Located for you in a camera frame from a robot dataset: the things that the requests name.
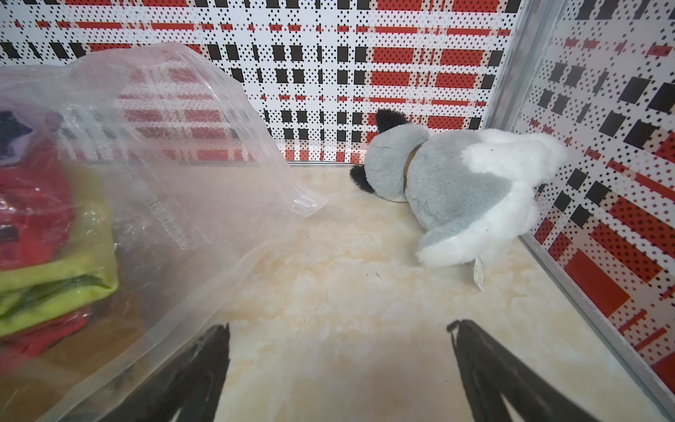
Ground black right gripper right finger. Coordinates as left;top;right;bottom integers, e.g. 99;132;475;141
446;320;597;422

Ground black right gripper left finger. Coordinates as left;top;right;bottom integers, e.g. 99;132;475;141
102;325;230;422

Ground clear plastic vacuum bag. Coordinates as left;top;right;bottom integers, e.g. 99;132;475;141
1;44;324;421

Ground lime green folded trousers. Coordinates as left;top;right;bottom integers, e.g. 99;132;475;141
1;163;119;337

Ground grey white plush toy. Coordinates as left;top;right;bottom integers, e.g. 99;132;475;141
350;109;567;286

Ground red trousers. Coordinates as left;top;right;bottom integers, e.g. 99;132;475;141
1;141;91;374

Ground purple trousers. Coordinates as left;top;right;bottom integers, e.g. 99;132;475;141
1;110;61;167

